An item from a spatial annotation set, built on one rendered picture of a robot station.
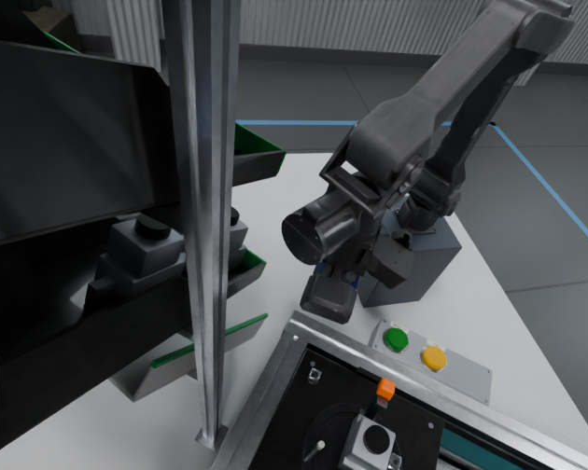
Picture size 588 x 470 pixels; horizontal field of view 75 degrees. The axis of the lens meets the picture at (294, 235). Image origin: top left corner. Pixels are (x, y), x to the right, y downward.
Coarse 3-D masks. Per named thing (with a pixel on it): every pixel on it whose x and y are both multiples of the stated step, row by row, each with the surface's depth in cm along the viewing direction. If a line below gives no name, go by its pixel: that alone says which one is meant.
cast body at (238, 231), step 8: (232, 208) 41; (232, 216) 39; (232, 224) 40; (240, 224) 41; (232, 232) 39; (240, 232) 40; (232, 240) 40; (240, 240) 41; (184, 248) 40; (232, 248) 41; (240, 248) 42; (184, 256) 39; (232, 256) 42; (240, 256) 43; (232, 264) 43; (240, 264) 44
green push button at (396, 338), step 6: (390, 330) 68; (396, 330) 68; (402, 330) 69; (390, 336) 67; (396, 336) 67; (402, 336) 68; (390, 342) 67; (396, 342) 67; (402, 342) 67; (396, 348) 66; (402, 348) 66
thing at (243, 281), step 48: (48, 240) 33; (96, 240) 38; (0, 288) 30; (48, 288) 32; (240, 288) 41; (0, 336) 27; (48, 336) 28; (96, 336) 23; (144, 336) 29; (0, 384) 19; (48, 384) 22; (96, 384) 27; (0, 432) 21
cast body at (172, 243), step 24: (144, 216) 33; (120, 240) 32; (144, 240) 32; (168, 240) 33; (120, 264) 33; (144, 264) 31; (168, 264) 35; (96, 288) 31; (120, 288) 32; (144, 288) 33
